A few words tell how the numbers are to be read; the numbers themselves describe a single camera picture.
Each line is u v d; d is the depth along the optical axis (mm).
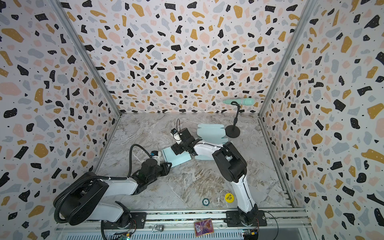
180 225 731
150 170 705
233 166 543
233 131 1101
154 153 816
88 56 868
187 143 777
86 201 426
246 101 838
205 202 797
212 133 1094
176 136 874
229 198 813
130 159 675
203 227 704
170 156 922
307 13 731
